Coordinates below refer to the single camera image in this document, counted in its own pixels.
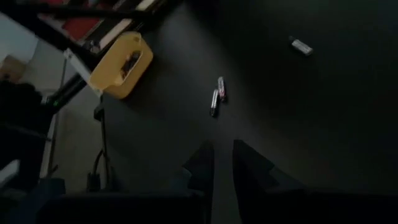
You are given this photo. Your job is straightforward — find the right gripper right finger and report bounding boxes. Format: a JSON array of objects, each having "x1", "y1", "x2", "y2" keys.
[{"x1": 233, "y1": 140, "x2": 276, "y2": 224}]

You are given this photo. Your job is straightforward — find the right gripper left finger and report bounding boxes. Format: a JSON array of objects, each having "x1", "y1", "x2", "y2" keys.
[{"x1": 182, "y1": 141, "x2": 215, "y2": 224}]

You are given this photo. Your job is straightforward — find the silver and black battery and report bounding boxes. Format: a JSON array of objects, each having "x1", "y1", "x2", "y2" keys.
[
  {"x1": 288, "y1": 35, "x2": 314, "y2": 57},
  {"x1": 210, "y1": 88, "x2": 220, "y2": 118},
  {"x1": 217, "y1": 76, "x2": 227, "y2": 103}
]

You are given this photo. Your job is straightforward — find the yellow plastic bin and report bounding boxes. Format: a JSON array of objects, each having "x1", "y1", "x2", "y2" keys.
[{"x1": 88, "y1": 31, "x2": 154, "y2": 100}]

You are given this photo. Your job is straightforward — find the dark bulky equipment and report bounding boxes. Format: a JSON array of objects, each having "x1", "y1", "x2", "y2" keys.
[{"x1": 0, "y1": 80, "x2": 46, "y2": 190}]

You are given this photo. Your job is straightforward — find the brown cardboard box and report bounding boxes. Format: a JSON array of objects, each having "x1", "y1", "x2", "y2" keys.
[{"x1": 0, "y1": 55, "x2": 28, "y2": 82}]

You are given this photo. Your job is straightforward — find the black cable with plug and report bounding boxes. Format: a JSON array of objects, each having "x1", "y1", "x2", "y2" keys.
[{"x1": 86, "y1": 104, "x2": 113, "y2": 193}]

